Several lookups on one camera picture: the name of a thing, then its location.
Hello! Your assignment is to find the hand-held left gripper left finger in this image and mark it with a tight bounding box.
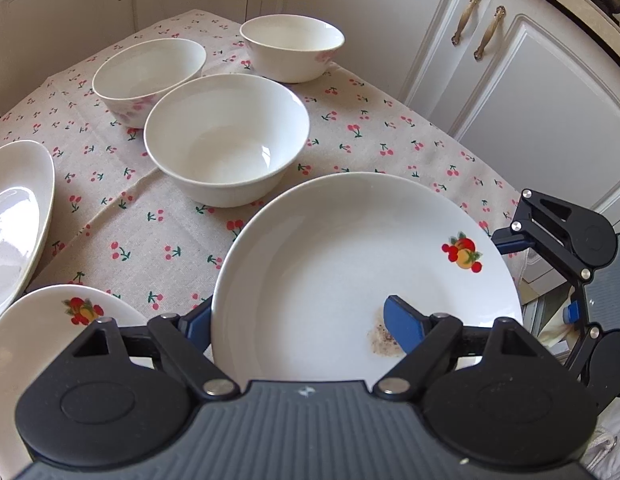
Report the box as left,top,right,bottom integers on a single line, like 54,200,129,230
70,296,241,402

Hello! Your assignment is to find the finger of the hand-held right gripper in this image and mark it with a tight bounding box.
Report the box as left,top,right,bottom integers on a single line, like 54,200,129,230
491,189,591,282
562,279,603,377

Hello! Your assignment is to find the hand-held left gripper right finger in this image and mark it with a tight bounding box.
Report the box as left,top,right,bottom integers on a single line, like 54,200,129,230
373,295,559,400

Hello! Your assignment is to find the white fruit-print plate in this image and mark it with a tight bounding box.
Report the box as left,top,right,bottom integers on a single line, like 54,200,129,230
211,171,524,382
0,284,155,478

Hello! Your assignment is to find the plain white bowl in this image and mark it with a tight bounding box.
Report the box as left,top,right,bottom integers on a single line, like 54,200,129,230
143,74,311,208

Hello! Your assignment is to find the white pink-flower bowl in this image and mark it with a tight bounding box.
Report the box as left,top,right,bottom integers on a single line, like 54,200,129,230
92,38,207,129
239,15,345,84

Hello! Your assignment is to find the cherry-print tablecloth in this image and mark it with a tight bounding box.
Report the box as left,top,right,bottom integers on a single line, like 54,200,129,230
0,8,528,366

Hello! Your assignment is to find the beige kitchen countertop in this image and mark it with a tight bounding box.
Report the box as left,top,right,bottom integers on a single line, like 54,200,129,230
490,0,620,63

